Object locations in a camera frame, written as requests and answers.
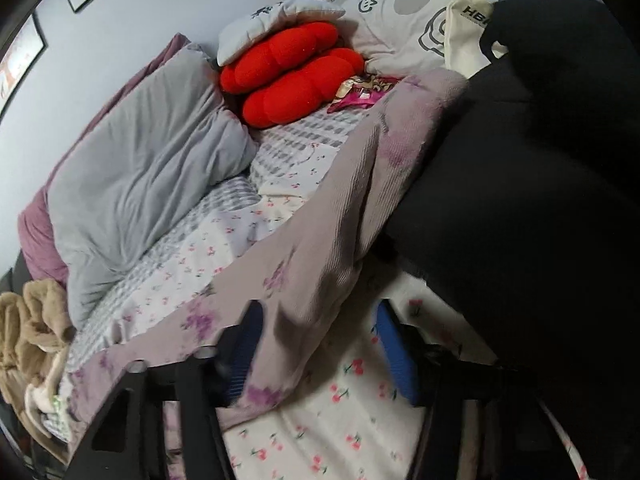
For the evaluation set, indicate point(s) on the white fleece garment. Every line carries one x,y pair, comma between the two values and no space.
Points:
45,400

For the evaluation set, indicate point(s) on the pink and grey pillow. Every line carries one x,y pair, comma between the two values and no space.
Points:
140,170

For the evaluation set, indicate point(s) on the cherry print bed sheet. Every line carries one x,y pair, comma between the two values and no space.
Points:
320,435

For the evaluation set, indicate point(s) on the pink patterned cloth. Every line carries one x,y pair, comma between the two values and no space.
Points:
360,95

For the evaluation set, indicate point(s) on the red lobed cushion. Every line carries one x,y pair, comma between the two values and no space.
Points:
290,75

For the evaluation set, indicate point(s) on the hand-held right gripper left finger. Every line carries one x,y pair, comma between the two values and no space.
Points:
242,360

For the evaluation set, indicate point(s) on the beige fleece robe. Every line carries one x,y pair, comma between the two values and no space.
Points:
30,330

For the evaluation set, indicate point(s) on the large white printed pillow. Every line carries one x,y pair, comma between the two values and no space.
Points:
400,25

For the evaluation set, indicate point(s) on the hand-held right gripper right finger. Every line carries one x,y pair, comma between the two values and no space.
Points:
397,360

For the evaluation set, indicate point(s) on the cream tote bag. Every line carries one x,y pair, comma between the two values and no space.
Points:
465,40

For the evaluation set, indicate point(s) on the dark cloth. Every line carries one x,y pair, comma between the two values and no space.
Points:
525,185

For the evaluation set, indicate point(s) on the purple floral quilt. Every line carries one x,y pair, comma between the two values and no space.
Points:
320,225

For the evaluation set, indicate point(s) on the small grey printed pillow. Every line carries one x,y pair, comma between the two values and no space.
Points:
270,22

